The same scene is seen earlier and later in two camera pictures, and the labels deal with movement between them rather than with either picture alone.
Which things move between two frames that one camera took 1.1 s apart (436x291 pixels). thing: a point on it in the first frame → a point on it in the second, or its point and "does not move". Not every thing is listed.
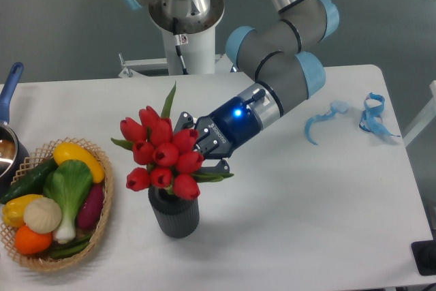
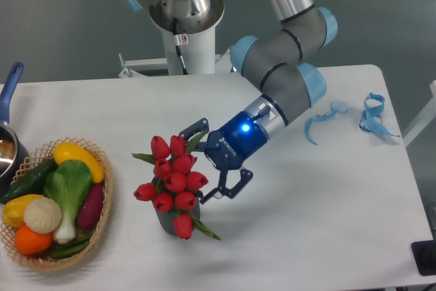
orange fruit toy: [30, 242] does not move
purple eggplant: [90, 207] does not move
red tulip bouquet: [172, 159] → [176, 183]
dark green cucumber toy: [31, 182] does not move
